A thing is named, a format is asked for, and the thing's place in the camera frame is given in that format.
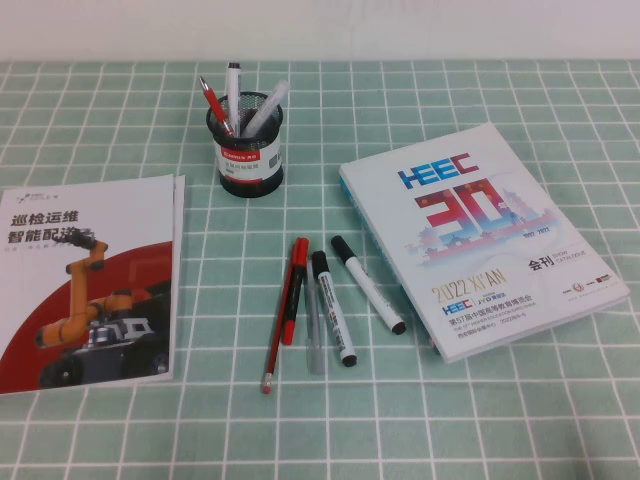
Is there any red pencil with eraser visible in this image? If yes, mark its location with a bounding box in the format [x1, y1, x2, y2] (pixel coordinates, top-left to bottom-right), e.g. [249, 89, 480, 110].
[260, 238, 301, 395]

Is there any black mesh pen holder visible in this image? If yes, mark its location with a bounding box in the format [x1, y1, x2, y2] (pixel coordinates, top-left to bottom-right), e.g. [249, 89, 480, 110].
[206, 90, 285, 200]

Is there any clear grey gel pen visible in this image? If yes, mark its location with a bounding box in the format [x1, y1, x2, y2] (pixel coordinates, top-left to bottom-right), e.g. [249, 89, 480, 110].
[304, 259, 326, 375]

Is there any translucent white pen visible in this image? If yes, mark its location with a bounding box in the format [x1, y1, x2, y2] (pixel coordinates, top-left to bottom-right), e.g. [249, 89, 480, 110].
[241, 79, 292, 139]

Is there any white pen with black cap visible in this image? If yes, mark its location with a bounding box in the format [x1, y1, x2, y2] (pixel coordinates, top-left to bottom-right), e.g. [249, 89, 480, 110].
[226, 61, 243, 137]

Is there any red pen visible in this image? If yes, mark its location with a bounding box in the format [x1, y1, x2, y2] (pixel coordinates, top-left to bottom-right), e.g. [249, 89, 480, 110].
[198, 75, 235, 139]

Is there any red and black marker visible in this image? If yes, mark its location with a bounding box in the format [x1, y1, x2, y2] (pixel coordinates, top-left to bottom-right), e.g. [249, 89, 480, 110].
[282, 237, 310, 346]

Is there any slim white black-capped marker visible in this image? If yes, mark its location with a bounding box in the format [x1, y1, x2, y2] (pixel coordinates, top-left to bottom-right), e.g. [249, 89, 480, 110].
[330, 235, 407, 336]

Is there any labelled black cap marker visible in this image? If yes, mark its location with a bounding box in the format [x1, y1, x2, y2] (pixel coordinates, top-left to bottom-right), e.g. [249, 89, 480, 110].
[311, 250, 358, 368]

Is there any white brochure underneath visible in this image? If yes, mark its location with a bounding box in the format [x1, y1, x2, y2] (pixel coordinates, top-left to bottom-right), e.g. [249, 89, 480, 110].
[171, 174, 187, 380]

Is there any white HEEC catalogue book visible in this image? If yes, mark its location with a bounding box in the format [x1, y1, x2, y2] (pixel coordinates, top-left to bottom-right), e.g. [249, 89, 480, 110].
[338, 122, 631, 365]

